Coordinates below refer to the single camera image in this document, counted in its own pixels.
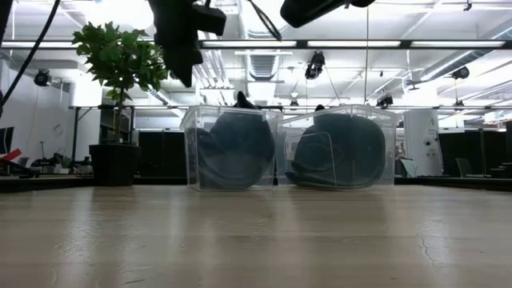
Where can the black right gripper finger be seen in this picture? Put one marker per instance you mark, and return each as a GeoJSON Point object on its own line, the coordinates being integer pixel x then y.
{"type": "Point", "coordinates": [304, 14]}

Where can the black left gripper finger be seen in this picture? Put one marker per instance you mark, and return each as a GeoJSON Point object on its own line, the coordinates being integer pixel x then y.
{"type": "Point", "coordinates": [197, 52]}
{"type": "Point", "coordinates": [180, 64]}

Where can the large blue denim cap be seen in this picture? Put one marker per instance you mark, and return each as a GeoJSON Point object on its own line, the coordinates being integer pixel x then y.
{"type": "Point", "coordinates": [240, 160]}

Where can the dark cap pale underbrim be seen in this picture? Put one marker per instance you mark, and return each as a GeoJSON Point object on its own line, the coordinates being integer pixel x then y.
{"type": "Point", "coordinates": [352, 148]}

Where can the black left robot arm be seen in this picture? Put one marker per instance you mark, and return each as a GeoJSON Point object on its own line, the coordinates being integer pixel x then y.
{"type": "Point", "coordinates": [4, 12]}

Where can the white ceiling pipe bundle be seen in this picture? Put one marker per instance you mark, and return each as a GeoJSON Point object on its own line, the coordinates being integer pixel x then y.
{"type": "Point", "coordinates": [216, 68]}

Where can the clear plastic bin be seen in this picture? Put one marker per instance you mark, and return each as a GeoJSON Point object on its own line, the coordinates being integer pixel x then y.
{"type": "Point", "coordinates": [190, 120]}
{"type": "Point", "coordinates": [391, 152]}

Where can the green leafy plant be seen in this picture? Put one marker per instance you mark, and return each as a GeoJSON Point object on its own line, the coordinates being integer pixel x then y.
{"type": "Point", "coordinates": [120, 60]}

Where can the small black ceiling lamp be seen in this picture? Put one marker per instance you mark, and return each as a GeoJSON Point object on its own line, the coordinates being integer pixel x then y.
{"type": "Point", "coordinates": [294, 102]}
{"type": "Point", "coordinates": [458, 103]}

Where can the black partition panel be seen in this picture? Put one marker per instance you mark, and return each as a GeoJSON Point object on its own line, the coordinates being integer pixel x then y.
{"type": "Point", "coordinates": [160, 152]}
{"type": "Point", "coordinates": [472, 148]}

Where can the dark shelving unit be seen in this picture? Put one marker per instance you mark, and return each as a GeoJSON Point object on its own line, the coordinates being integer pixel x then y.
{"type": "Point", "coordinates": [108, 128]}

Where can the black plant pot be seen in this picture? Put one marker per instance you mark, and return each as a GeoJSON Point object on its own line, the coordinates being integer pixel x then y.
{"type": "Point", "coordinates": [114, 164]}

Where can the white round column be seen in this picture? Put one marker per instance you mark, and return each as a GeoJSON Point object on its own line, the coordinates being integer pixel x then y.
{"type": "Point", "coordinates": [422, 140]}

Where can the dark desk equipment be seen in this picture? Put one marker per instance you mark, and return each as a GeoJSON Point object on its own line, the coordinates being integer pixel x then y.
{"type": "Point", "coordinates": [52, 162]}

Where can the pale green chair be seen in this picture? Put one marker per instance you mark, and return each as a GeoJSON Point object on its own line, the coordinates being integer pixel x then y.
{"type": "Point", "coordinates": [409, 168]}

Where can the dark low bench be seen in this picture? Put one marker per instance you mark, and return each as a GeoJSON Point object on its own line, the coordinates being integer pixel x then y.
{"type": "Point", "coordinates": [452, 182]}
{"type": "Point", "coordinates": [40, 183]}

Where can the dark computer monitor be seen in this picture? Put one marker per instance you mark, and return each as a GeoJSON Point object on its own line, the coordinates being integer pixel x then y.
{"type": "Point", "coordinates": [6, 140]}

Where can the red flat object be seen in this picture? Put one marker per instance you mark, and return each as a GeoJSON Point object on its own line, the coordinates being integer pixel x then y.
{"type": "Point", "coordinates": [10, 154]}

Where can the dark office chair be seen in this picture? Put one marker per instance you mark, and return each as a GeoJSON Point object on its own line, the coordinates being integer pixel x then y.
{"type": "Point", "coordinates": [464, 167]}

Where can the round silver ceiling duct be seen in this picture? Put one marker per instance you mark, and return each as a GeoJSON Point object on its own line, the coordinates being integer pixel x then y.
{"type": "Point", "coordinates": [264, 20]}

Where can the white wall cabinet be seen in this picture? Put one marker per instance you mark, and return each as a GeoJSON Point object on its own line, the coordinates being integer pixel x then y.
{"type": "Point", "coordinates": [86, 94]}

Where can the grey ceiling duct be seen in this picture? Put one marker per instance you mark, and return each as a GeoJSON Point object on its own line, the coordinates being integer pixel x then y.
{"type": "Point", "coordinates": [448, 64]}

